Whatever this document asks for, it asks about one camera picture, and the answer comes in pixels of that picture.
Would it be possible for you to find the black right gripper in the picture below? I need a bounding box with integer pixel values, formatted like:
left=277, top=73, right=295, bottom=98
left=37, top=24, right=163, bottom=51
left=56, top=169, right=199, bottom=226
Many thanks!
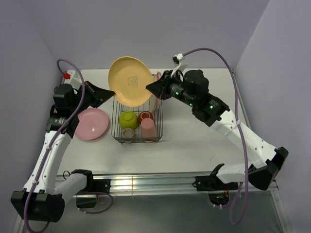
left=145, top=70, right=195, bottom=108

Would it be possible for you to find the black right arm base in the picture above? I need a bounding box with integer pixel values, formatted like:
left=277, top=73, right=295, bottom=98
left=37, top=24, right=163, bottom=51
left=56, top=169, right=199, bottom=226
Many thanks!
left=192, top=175, right=239, bottom=192

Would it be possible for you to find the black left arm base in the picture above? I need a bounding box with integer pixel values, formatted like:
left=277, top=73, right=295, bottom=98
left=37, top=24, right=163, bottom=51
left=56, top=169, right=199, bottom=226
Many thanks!
left=76, top=179, right=111, bottom=209

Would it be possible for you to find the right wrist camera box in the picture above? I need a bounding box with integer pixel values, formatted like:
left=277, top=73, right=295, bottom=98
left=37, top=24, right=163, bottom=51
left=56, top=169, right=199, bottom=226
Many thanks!
left=172, top=53, right=188, bottom=71

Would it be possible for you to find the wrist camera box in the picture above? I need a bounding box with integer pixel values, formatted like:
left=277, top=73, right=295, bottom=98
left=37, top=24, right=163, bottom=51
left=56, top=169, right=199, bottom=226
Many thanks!
left=63, top=69, right=82, bottom=89
left=172, top=53, right=188, bottom=71

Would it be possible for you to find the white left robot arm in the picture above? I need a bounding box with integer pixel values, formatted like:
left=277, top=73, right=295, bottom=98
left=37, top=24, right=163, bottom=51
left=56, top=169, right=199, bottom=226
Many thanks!
left=11, top=81, right=115, bottom=222

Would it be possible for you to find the orange black mug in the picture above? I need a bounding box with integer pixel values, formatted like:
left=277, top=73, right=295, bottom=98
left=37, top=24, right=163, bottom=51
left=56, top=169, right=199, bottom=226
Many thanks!
left=138, top=111, right=154, bottom=124

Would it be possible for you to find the pink plastic plate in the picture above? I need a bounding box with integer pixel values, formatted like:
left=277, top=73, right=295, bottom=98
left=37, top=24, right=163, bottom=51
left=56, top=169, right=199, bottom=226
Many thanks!
left=75, top=108, right=109, bottom=140

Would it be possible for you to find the pink cream plate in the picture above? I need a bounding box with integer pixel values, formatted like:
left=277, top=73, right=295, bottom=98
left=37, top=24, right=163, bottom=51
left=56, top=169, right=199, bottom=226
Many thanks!
left=149, top=94, right=160, bottom=113
left=154, top=71, right=162, bottom=81

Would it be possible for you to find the salmon pink cup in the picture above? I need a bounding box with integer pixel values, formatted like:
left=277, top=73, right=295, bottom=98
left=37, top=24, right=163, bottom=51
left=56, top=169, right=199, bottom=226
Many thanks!
left=140, top=118, right=157, bottom=143

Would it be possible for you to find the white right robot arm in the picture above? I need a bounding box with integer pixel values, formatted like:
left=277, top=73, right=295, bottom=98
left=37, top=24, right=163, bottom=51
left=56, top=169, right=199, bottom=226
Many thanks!
left=146, top=70, right=289, bottom=191

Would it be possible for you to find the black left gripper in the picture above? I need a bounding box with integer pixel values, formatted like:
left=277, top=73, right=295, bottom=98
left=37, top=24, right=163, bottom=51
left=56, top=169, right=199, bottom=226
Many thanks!
left=71, top=81, right=115, bottom=115

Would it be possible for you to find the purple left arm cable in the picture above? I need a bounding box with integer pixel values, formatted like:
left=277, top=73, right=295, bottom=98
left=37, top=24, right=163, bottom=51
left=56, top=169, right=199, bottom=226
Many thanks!
left=23, top=58, right=86, bottom=233

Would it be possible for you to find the speckled ceramic small cup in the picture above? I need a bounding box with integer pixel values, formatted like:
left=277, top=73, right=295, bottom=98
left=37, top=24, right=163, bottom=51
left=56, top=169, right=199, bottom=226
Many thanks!
left=121, top=128, right=136, bottom=143

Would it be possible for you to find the black wire dish rack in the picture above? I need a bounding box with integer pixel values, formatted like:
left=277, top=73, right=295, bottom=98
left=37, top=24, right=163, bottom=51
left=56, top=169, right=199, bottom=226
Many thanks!
left=111, top=97, right=163, bottom=143

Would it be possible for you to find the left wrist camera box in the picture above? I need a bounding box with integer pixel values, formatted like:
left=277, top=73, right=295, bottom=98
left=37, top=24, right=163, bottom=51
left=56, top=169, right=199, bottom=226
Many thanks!
left=63, top=69, right=82, bottom=89

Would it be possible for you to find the aluminium frame rail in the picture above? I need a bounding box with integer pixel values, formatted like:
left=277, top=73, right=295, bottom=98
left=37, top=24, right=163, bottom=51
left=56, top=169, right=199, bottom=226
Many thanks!
left=26, top=171, right=279, bottom=197

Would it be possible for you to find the orange plastic plate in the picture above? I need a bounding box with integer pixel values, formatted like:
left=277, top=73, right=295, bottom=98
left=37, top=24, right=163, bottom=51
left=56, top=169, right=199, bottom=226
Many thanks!
left=108, top=56, right=154, bottom=107

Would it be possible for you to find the lime green bowl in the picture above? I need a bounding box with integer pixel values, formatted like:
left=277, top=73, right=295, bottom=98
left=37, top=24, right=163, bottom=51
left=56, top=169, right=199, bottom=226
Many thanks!
left=119, top=111, right=138, bottom=130

